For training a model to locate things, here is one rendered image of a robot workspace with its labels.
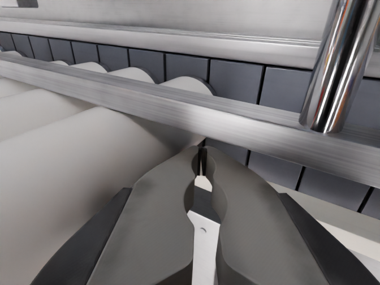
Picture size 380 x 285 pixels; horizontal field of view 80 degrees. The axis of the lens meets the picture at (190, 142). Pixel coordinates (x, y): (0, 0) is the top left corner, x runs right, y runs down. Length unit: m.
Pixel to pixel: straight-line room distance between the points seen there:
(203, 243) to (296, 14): 0.23
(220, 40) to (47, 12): 0.28
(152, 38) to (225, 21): 0.06
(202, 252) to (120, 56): 0.22
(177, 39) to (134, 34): 0.04
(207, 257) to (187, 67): 0.21
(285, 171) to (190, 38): 0.12
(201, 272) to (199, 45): 0.25
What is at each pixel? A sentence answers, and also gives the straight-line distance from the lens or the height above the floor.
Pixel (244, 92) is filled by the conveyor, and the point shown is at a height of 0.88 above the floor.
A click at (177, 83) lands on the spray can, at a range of 0.16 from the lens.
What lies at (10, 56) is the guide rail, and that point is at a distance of 0.20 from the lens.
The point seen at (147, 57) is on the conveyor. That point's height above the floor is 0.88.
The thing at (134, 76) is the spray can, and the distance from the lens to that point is 0.19.
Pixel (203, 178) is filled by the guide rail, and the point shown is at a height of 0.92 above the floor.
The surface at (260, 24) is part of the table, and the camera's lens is 0.21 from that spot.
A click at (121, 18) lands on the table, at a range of 0.29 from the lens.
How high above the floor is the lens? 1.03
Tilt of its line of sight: 49 degrees down
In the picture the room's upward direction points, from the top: 129 degrees counter-clockwise
